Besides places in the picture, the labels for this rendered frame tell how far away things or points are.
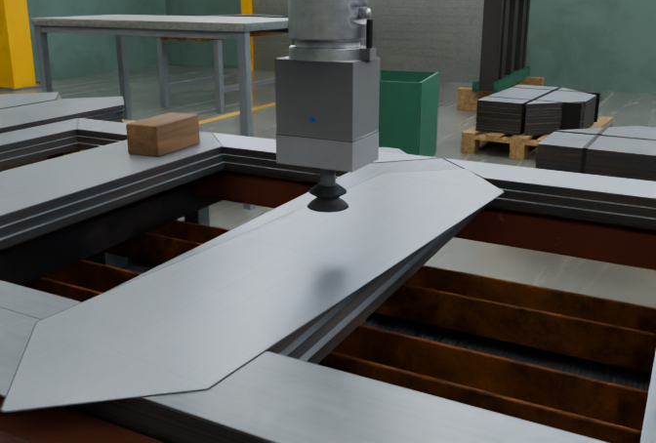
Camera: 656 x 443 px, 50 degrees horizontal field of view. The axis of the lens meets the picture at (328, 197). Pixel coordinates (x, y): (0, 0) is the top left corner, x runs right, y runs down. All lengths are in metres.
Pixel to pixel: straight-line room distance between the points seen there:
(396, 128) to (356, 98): 3.72
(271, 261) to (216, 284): 0.07
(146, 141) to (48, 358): 0.65
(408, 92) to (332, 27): 3.68
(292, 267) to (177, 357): 0.19
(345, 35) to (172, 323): 0.30
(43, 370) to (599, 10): 8.42
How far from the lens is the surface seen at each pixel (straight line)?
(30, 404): 0.50
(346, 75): 0.66
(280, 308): 0.59
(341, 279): 0.64
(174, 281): 0.65
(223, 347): 0.53
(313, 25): 0.66
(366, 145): 0.69
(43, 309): 0.63
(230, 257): 0.70
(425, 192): 0.92
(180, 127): 1.18
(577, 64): 8.81
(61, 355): 0.55
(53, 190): 0.99
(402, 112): 4.36
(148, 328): 0.57
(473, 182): 0.98
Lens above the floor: 1.10
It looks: 16 degrees down
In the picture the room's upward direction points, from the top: straight up
